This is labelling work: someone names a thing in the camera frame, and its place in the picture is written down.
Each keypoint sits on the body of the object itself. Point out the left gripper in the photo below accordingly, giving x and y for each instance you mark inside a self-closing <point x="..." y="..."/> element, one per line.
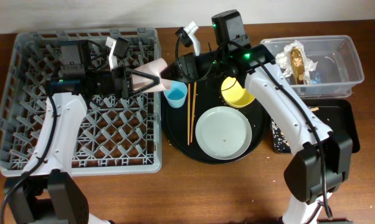
<point x="121" y="75"/>

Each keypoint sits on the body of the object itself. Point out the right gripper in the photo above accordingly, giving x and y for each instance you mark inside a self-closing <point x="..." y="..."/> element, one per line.
<point x="193" y="69"/>

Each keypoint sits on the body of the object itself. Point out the pink plastic cup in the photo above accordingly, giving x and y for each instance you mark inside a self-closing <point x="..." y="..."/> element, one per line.
<point x="153" y="69"/>

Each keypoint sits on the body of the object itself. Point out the blue plastic cup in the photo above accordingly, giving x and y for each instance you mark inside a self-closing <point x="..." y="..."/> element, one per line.
<point x="176" y="95"/>

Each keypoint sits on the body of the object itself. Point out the yellow bowl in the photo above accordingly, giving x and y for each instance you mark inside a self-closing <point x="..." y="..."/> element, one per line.
<point x="234" y="95"/>

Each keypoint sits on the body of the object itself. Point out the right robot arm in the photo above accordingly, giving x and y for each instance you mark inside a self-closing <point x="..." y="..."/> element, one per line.
<point x="321" y="159"/>

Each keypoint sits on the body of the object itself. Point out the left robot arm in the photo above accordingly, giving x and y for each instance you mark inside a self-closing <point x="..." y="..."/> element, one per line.
<point x="45" y="192"/>

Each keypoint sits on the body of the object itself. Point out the grey dishwasher rack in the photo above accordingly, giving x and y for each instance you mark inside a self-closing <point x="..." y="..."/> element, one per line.
<point x="116" y="137"/>

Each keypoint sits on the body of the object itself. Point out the left wooden chopstick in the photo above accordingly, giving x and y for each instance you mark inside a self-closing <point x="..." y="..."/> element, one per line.
<point x="188" y="112"/>

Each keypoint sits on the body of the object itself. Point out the wooden chopstick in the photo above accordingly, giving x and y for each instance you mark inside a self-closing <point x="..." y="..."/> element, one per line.
<point x="188" y="112"/>
<point x="193" y="111"/>

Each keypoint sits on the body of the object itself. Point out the right wooden chopstick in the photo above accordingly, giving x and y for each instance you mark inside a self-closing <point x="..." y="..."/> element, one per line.
<point x="193" y="111"/>

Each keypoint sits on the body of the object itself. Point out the grey round plate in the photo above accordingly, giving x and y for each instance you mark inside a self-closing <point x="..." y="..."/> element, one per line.
<point x="223" y="133"/>

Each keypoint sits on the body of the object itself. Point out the crumpled white paper wrapper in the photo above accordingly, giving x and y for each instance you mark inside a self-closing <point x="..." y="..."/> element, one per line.
<point x="283" y="61"/>

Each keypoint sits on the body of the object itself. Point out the brown bread piece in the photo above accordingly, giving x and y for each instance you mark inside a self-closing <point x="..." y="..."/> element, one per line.
<point x="297" y="64"/>

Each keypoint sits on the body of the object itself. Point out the food scraps pile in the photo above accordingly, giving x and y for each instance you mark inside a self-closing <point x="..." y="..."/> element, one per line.
<point x="280" y="143"/>

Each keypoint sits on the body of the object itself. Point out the clear plastic bin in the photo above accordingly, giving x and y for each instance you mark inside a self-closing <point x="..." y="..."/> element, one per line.
<point x="338" y="67"/>

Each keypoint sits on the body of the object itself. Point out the black rectangular tray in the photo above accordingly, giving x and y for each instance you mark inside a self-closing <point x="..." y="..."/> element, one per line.
<point x="338" y="115"/>

